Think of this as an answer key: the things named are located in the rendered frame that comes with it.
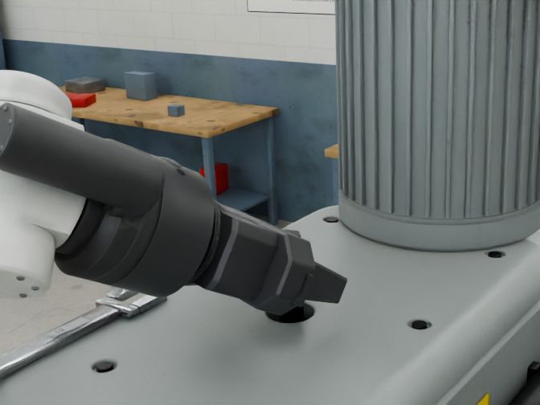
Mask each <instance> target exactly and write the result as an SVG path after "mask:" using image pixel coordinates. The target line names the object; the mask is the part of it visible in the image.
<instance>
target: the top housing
mask: <svg viewBox="0 0 540 405"><path fill-rule="evenodd" d="M285 229H287V230H294V231H299V232H300V234H301V238H303V239H306V240H308V241H309V242H310V244H311V248H312V252H313V258H314V261H315V262H317V263H319V264H321V265H323V266H325V267H326V268H328V269H330V270H332V271H334V272H336V273H338V274H339V275H341V276H344V277H345V278H347V283H346V286H345V289H344V291H343V294H342V297H341V299H340V301H339V303H338V304H334V303H327V302H320V301H308V300H305V303H304V318H305V320H304V321H301V322H297V323H280V322H278V315H277V314H274V313H269V312H265V311H262V310H258V309H255V308H254V307H252V306H250V305H249V304H247V303H245V302H244V301H242V300H240V299H239V298H235V297H230V296H227V295H223V294H220V293H217V292H212V291H209V290H206V289H204V288H202V287H200V286H198V285H191V286H183V287H182V288H180V289H179V290H178V291H177V292H175V293H173V294H171V295H169V296H167V301H165V302H163V303H161V304H160V305H158V306H156V307H154V308H152V309H150V310H148V311H147V312H145V313H143V314H138V315H136V316H135V317H133V318H131V319H127V318H124V317H121V316H119V317H118V318H117V319H115V320H113V321H110V322H109V323H107V324H106V325H103V326H101V327H100V328H98V329H95V330H93V331H92V332H90V333H88V334H86V335H84V336H83V337H80V338H78V339H76V340H75V341H73V342H71V343H69V344H67V345H65V346H63V347H61V348H59V349H57V350H56V351H54V352H52V353H50V354H48V355H46V356H44V357H42V358H40V359H39V360H37V361H35V362H32V363H31V364H29V365H27V366H25V367H23V368H22V369H20V370H17V371H15V372H14V373H12V374H9V375H8V376H6V377H5V378H2V379H1V380H0V405H509V403H510V402H511V401H512V399H514V397H515V396H516V395H517V394H518V392H520V390H521V389H522V388H523V387H524V386H525V385H526V384H527V370H528V366H529V365H530V364H531V363H532V362H539V363H540V246H539V245H538V244H536V243H534V242H531V241H529V240H527V239H522V240H520V241H517V242H516V243H511V244H508V245H505V246H501V247H494V248H489V249H483V250H476V251H466V252H431V251H420V250H414V249H407V248H402V247H394V246H391V245H387V244H383V243H379V242H375V241H373V240H371V239H367V238H365V237H363V236H361V235H359V234H357V233H356V232H354V231H352V230H351V229H350V228H349V227H347V226H346V225H345V224H344V223H343V222H342V220H341V218H340V216H339V205H337V206H331V207H325V208H322V209H320V210H318V211H315V212H313V213H312V214H310V215H307V216H305V217H304V218H302V219H299V220H297V221H296V222H294V223H292V224H290V225H288V226H287V227H284V228H282V230H285Z"/></svg>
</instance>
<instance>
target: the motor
mask: <svg viewBox="0 0 540 405"><path fill-rule="evenodd" d="M334 5H335V39H336V73H337V140H338V174H339V190H338V202H339V216H340V218H341V220H342V222H343V223H344V224H345V225H346V226H347V227H349V228H350V229H351V230H352V231H354V232H356V233H357V234H359V235H361V236H363V237H365V238H367V239H371V240H373V241H375V242H379V243H383V244H387V245H391V246H394V247H398V248H407V249H414V250H420V251H431V252H466V251H476V250H483V249H489V248H497V247H501V246H505V245H508V244H511V243H516V242H517V241H520V240H522V239H525V238H527V237H529V236H531V235H532V234H533V233H535V232H536V231H538V230H539V229H540V0H334Z"/></svg>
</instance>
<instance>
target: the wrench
mask: <svg viewBox="0 0 540 405"><path fill-rule="evenodd" d="M138 293H139V292H133V291H129V290H126V289H124V290H123V292H122V293H121V295H120V296H119V297H114V296H112V295H110V293H108V294H106V295H105V297H102V298H100V299H99V300H97V301H96V308H94V309H92V310H90V311H88V312H86V313H84V314H82V315H80V316H78V317H76V318H74V319H72V320H70V321H68V322H66V323H64V324H62V325H60V326H58V327H56V328H54V329H52V330H50V331H48V332H46V333H44V334H42V335H40V336H38V337H36V338H34V339H32V340H30V341H28V342H26V343H24V344H22V345H20V346H18V347H16V348H14V349H12V350H10V351H8V352H6V353H4V354H2V355H0V379H2V378H5V377H6V376H8V375H9V374H12V373H14V372H15V371H17V370H20V369H22V368H23V367H25V366H27V365H29V364H31V363H32V362H35V361H37V360H39V359H40V358H42V357H44V356H46V355H48V354H50V353H52V352H54V351H56V350H57V349H59V348H61V347H63V346H65V345H67V344H69V343H71V342H73V341H75V340H76V339H78V338H81V337H83V336H84V335H86V334H88V333H90V332H92V331H93V330H95V329H98V328H100V327H101V326H103V325H106V324H107V323H109V322H110V321H113V320H115V319H117V318H118V317H119V316H121V317H124V318H127V319H131V318H133V317H135V316H136V315H138V314H143V313H145V312H147V311H148V310H150V309H152V308H154V307H156V306H158V305H160V304H161V303H163V302H165V301H167V297H152V296H149V295H146V296H145V297H142V298H141V299H139V300H137V301H134V302H133V303H131V304H128V303H125V302H123V301H125V300H127V299H129V298H130V297H133V296H135V295H137V294H138Z"/></svg>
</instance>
